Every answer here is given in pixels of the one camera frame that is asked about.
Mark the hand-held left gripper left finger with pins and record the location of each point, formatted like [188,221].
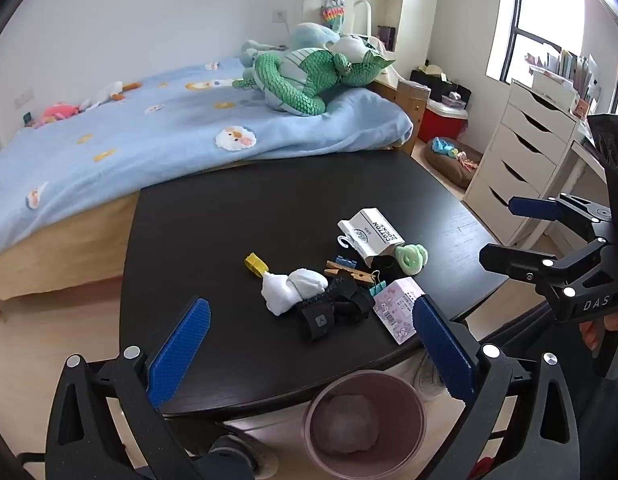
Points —
[181,350]

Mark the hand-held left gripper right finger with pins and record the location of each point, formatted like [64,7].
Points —
[441,350]

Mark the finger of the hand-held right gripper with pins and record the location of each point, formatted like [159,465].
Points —
[509,260]
[534,208]

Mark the pink tissue packet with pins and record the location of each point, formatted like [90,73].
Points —
[396,310]

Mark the green pacifier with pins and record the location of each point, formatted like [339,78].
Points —
[411,259]

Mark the pink trash bin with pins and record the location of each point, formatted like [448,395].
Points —
[334,395]

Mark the white sock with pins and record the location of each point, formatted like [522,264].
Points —
[289,290]

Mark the white sock packaging card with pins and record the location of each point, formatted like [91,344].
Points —
[374,232]

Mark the person's right hand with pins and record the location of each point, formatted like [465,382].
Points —
[589,335]

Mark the white drawer unit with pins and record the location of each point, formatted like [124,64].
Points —
[524,140]

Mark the teal binder clip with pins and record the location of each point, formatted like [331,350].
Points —
[378,289]

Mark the brown pet bed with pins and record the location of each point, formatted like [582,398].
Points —
[451,170]

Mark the blue pet toy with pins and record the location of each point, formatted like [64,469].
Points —
[444,147]

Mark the wooden clothespin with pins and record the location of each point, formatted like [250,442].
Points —
[351,276]

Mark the red cooler box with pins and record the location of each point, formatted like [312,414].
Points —
[439,122]

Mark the blue binder clip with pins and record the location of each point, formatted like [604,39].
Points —
[345,262]

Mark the row of books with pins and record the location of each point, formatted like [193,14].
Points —
[564,70]

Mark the black bag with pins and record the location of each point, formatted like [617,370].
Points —
[449,87]

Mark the wooden nightstand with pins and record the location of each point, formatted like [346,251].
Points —
[404,105]

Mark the pale yellow hat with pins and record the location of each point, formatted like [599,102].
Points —
[434,71]

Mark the window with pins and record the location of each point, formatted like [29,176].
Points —
[549,5]

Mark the bed with blue blanket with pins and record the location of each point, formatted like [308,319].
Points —
[139,150]

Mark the dark purple box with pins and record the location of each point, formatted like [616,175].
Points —
[387,37]

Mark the white arched lamp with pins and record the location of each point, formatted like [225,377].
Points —
[363,10]

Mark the white goose plush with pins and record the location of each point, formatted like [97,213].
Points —
[104,95]

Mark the pink plush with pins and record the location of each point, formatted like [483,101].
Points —
[59,111]

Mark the green dragon plush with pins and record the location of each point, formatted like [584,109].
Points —
[289,85]

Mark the rainbow hanging toy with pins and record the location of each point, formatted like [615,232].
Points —
[333,15]

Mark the light blue plush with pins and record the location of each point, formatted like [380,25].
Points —
[309,35]

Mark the white wall shelf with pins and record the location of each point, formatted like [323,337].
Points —
[389,5]

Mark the white wall socket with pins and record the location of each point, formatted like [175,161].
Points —
[24,98]
[280,15]

